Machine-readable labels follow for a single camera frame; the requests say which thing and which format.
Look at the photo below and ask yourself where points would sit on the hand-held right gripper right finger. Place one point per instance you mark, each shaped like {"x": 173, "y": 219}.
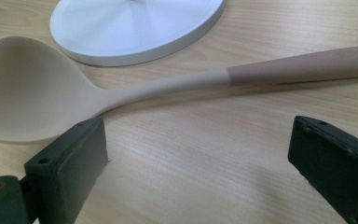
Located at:
{"x": 338, "y": 168}

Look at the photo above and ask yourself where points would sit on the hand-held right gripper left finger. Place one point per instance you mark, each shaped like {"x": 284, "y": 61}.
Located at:
{"x": 65, "y": 174}

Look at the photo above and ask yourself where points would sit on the white round lid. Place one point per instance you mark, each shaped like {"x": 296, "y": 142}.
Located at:
{"x": 130, "y": 28}

